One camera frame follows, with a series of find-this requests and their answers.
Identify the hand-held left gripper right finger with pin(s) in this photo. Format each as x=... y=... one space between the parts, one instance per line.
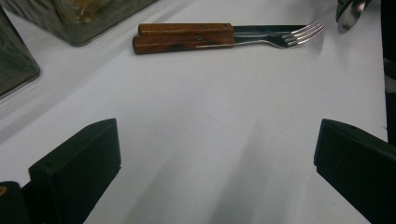
x=358 y=168

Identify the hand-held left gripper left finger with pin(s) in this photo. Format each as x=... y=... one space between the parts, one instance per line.
x=74 y=174

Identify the metal spoon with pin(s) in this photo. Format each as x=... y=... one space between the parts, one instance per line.
x=347 y=21

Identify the smoky transparent plastic bin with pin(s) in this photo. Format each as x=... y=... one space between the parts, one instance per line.
x=124 y=9
x=15 y=62

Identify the white table cover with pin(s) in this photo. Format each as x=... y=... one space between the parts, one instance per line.
x=202 y=109

